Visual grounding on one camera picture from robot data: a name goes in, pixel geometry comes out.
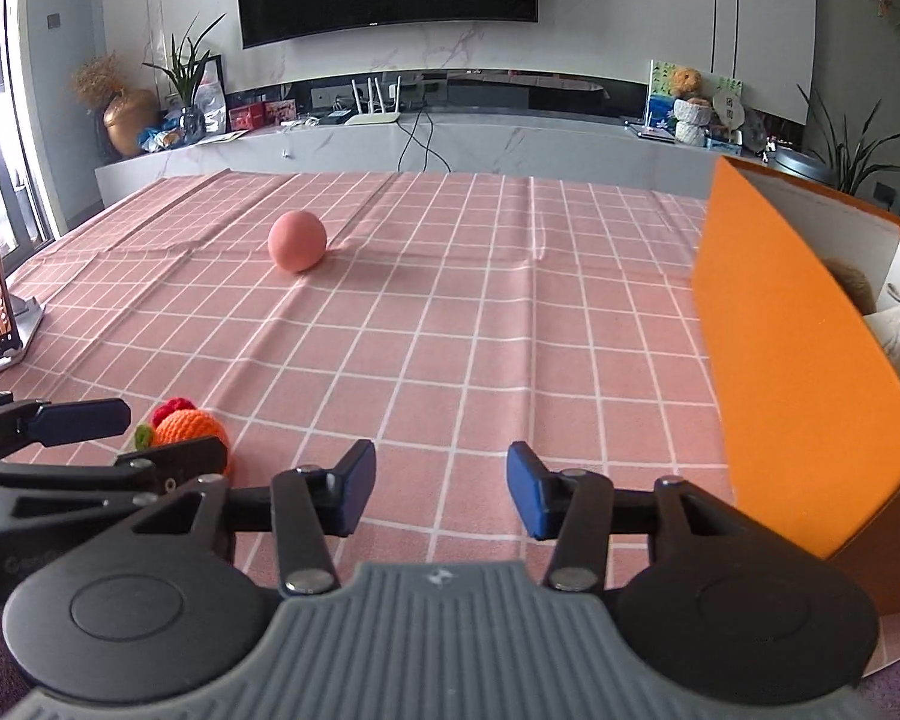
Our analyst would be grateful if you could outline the pink foam ball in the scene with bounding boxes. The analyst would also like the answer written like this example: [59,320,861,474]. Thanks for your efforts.
[268,210,328,274]

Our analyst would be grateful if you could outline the grey trash can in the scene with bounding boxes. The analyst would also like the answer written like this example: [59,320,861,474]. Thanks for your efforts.
[763,146,835,186]

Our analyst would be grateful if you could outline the white router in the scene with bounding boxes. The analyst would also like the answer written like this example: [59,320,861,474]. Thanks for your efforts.
[343,75,403,127]

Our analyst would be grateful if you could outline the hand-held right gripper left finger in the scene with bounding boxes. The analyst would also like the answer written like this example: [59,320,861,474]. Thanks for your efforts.
[131,439,377,595]

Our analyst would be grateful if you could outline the dried flowers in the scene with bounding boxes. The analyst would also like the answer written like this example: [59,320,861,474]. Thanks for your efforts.
[71,52,125,110]

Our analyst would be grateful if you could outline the brown plush dog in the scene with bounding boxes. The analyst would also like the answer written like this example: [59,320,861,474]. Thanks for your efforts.
[821,255,880,316]

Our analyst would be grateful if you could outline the grey marble cabinet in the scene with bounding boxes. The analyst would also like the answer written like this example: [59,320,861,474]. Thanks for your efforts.
[94,67,812,209]

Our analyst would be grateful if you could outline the crocheted orange fruit toy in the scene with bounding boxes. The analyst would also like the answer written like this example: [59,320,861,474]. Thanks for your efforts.
[133,399,232,478]

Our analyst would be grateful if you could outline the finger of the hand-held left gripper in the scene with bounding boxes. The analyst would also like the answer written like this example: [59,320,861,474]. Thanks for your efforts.
[0,392,133,460]
[0,436,232,524]

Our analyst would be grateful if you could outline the black cable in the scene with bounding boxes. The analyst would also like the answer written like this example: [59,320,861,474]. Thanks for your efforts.
[396,109,452,175]

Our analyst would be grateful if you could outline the orange cardboard box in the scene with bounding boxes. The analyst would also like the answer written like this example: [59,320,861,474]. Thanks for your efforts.
[691,156,900,617]

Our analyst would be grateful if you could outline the grey phone stand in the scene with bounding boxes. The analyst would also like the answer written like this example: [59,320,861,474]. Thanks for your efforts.
[0,296,47,377]

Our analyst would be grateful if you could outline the pink checked tablecloth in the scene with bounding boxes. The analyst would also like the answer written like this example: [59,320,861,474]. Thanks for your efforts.
[0,169,900,680]

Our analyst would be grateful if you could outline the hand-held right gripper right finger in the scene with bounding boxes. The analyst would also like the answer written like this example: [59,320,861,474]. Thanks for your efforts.
[506,441,752,592]

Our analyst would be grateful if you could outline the gold vase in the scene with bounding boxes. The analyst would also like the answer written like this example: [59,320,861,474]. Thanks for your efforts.
[103,88,159,159]

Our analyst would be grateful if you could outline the green plant in glass vase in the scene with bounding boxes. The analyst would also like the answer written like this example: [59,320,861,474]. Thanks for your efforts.
[142,13,227,145]

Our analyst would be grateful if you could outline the long-leaf potted plant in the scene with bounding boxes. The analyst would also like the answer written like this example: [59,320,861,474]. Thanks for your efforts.
[795,82,900,200]

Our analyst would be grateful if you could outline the picture book with plush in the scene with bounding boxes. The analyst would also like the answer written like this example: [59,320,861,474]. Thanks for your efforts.
[647,60,692,138]

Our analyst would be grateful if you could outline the round paper fan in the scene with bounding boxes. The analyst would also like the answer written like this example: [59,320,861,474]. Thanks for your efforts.
[712,86,745,130]

